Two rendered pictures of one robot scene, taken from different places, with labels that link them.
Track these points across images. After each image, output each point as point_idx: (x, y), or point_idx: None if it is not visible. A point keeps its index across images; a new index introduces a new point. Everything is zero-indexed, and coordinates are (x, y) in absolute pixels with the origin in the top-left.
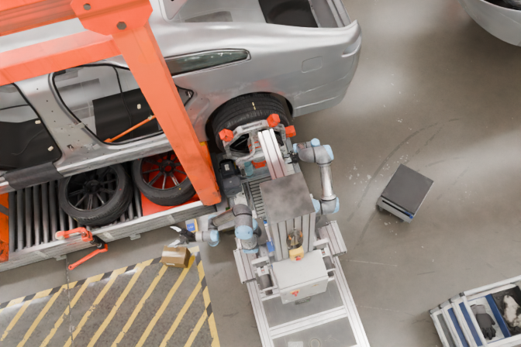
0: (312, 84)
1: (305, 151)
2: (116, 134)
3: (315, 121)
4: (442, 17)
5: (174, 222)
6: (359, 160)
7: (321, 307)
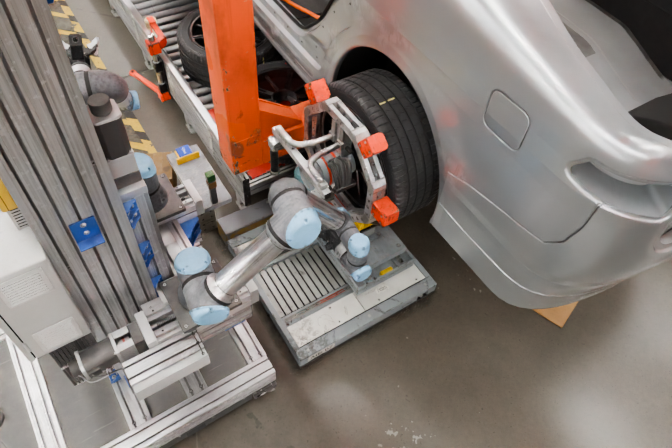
0: (485, 181)
1: (286, 178)
2: (299, 5)
3: (491, 332)
4: None
5: (213, 156)
6: (438, 444)
7: (69, 417)
